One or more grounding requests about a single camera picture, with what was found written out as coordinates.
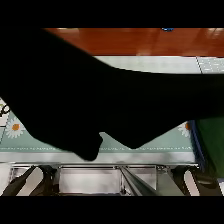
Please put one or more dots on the green garment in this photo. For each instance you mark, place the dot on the green garment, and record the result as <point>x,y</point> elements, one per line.
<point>213,140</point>

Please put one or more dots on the blue garment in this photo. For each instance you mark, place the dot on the blue garment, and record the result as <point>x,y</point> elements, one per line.
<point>194,140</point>

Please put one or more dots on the black garment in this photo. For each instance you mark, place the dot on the black garment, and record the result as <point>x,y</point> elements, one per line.
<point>100,100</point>

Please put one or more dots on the silver frame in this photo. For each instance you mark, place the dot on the silver frame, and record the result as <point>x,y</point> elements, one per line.
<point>100,178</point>

